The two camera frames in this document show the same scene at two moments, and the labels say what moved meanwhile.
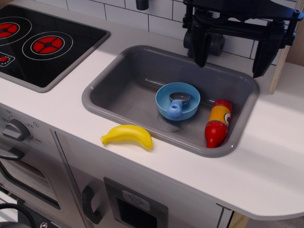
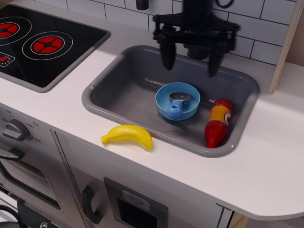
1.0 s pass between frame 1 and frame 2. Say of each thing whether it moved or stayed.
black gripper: moved
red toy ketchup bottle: stayed
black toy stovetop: stayed
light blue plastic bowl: stayed
